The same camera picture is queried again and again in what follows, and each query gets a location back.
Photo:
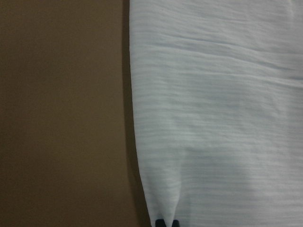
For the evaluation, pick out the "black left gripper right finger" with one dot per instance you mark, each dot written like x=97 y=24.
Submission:
x=175 y=223

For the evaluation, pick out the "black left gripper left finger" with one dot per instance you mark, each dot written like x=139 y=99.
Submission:
x=159 y=223

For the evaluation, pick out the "light blue button shirt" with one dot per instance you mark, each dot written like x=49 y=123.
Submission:
x=217 y=90

